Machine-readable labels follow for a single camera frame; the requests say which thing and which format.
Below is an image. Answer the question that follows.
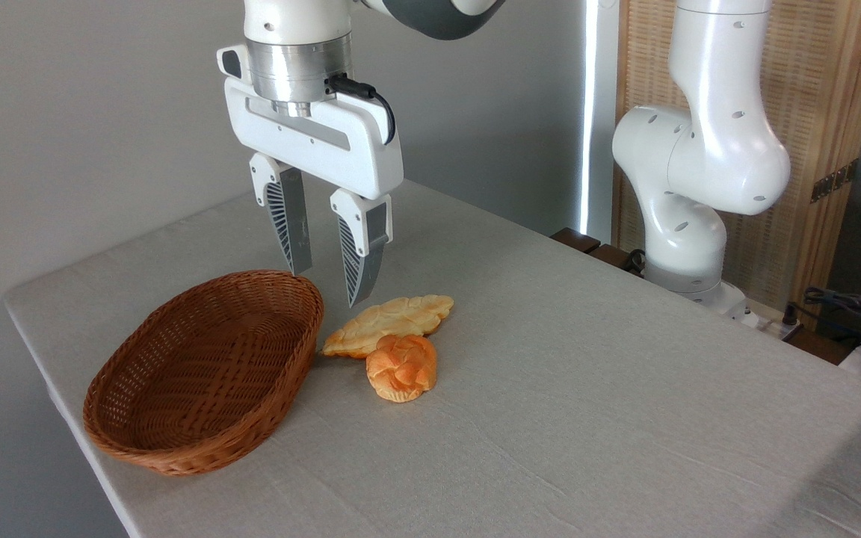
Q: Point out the black cable bundle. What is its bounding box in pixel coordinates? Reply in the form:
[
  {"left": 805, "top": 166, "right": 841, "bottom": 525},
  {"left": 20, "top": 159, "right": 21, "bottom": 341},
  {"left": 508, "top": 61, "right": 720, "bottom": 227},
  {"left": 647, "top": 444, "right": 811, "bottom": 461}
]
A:
[{"left": 782, "top": 286, "right": 861, "bottom": 353}]

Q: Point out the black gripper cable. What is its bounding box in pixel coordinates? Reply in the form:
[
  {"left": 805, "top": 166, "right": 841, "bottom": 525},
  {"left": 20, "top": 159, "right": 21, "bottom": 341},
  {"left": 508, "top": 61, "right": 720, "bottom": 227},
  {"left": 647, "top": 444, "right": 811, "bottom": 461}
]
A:
[{"left": 328, "top": 73, "right": 397, "bottom": 145}]

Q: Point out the grey tablecloth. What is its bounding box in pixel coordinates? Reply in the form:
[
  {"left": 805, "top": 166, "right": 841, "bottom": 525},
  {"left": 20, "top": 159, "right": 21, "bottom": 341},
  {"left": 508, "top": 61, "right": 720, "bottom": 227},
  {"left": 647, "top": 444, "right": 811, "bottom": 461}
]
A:
[{"left": 3, "top": 178, "right": 861, "bottom": 538}]

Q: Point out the metal screen hinge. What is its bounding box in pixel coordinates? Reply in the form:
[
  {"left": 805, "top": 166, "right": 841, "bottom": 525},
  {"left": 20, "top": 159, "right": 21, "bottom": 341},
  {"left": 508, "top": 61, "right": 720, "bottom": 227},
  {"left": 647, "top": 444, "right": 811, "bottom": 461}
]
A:
[{"left": 810, "top": 158, "right": 860, "bottom": 204}]

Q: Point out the brown wicker basket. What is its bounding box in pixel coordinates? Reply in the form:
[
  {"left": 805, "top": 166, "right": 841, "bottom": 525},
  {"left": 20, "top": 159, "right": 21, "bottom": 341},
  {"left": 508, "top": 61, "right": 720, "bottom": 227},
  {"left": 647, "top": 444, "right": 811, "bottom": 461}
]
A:
[{"left": 83, "top": 270, "right": 325, "bottom": 477}]

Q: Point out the wooden rattan folding screen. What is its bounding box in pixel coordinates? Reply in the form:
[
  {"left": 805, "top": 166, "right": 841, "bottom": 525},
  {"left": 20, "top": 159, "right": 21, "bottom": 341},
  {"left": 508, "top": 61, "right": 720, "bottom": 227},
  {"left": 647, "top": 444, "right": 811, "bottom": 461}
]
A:
[{"left": 614, "top": 0, "right": 861, "bottom": 315}]

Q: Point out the flat leaf-shaped bread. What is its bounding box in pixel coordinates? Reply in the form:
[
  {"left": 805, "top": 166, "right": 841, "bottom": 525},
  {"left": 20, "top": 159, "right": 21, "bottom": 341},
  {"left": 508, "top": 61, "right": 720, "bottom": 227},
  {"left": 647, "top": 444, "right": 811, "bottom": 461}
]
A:
[{"left": 321, "top": 294, "right": 455, "bottom": 359}]

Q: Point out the round knotted bread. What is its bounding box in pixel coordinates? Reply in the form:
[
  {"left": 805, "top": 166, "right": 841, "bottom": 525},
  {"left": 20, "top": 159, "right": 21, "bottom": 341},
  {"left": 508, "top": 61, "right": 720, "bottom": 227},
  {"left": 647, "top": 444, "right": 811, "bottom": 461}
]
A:
[{"left": 365, "top": 334, "right": 439, "bottom": 404}]

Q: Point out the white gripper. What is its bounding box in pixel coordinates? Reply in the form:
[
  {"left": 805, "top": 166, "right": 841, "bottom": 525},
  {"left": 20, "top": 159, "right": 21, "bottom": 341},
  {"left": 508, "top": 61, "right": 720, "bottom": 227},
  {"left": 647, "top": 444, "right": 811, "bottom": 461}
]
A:
[{"left": 223, "top": 77, "right": 404, "bottom": 309}]

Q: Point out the dark wooden furniture edge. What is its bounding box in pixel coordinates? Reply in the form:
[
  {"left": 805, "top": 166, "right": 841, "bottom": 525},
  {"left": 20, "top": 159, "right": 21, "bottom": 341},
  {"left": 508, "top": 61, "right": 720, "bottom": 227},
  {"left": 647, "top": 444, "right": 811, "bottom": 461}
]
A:
[{"left": 550, "top": 227, "right": 644, "bottom": 277}]

